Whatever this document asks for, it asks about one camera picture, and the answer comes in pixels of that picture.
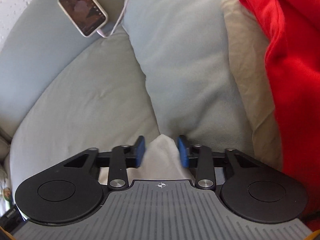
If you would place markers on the grey sofa backrest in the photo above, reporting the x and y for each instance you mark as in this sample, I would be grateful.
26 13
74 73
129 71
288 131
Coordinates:
40 45

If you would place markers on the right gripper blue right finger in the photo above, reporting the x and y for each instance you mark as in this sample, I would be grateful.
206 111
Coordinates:
199 159

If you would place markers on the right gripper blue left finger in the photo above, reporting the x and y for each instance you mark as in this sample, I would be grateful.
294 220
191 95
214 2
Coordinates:
122 158

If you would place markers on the grey sofa seat cushion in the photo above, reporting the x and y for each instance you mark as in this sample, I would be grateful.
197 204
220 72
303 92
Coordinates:
99 100

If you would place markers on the white smartphone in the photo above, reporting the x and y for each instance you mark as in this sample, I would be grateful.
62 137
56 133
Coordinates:
86 15

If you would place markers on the khaki folded garment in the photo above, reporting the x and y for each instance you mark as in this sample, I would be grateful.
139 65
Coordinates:
247 46

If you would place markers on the light grey side cushion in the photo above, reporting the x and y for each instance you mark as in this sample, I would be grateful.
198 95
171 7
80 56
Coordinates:
182 49

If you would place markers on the red folded garment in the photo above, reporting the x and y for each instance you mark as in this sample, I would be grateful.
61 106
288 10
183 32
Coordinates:
292 67

